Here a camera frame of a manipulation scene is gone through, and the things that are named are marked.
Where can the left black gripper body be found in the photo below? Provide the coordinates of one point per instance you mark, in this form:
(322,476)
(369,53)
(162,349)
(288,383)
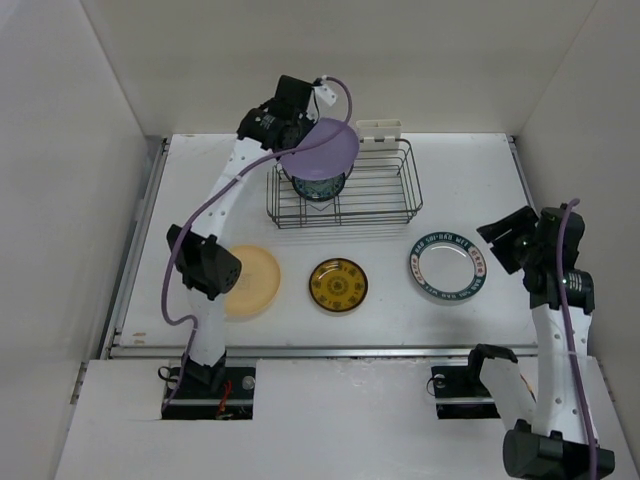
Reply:
(304,124)

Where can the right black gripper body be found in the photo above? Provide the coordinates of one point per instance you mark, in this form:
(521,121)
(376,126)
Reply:
(534,253)

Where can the white plate blue rim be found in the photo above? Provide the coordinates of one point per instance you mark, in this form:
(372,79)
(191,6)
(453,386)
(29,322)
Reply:
(447,266)

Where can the purple plastic plate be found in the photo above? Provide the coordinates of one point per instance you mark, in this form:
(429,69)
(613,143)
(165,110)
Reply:
(326,161)

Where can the teal blue patterned plate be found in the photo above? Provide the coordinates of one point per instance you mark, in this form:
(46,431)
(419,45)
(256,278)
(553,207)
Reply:
(319,190)

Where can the beige plastic plate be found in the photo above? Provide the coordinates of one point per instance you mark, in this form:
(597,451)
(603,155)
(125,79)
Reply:
(258,284)

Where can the small yellow patterned plate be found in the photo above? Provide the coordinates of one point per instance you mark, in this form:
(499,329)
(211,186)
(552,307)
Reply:
(338,285)

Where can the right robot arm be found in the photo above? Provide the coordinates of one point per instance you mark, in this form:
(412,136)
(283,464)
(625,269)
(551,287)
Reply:
(550,433)

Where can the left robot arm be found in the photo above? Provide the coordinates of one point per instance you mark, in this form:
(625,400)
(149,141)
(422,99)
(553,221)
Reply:
(200,267)

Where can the white utensil holder cup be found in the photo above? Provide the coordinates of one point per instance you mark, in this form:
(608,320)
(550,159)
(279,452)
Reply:
(379,132)

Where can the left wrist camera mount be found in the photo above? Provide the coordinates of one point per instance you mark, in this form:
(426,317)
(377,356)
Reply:
(323,97)

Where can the wire dish rack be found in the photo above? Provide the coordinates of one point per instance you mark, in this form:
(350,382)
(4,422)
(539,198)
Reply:
(382,187)

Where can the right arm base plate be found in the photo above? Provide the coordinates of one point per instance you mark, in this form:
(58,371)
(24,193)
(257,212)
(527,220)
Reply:
(458,396)

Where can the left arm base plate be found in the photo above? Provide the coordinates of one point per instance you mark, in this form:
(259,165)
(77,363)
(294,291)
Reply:
(230,399)

